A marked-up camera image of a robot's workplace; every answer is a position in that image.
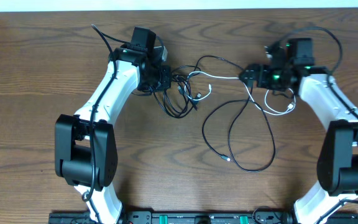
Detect white USB cable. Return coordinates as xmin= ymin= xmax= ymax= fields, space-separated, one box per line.
xmin=183 ymin=70 xmax=296 ymax=116

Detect thick black USB cable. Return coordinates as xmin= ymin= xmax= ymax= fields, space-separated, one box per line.
xmin=149 ymin=65 xmax=201 ymax=119

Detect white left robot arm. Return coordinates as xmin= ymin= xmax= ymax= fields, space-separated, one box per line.
xmin=55 ymin=27 xmax=172 ymax=223

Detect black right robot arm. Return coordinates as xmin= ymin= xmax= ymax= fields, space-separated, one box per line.
xmin=239 ymin=38 xmax=358 ymax=223

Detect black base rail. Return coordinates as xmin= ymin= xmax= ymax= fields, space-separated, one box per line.
xmin=48 ymin=211 xmax=358 ymax=224

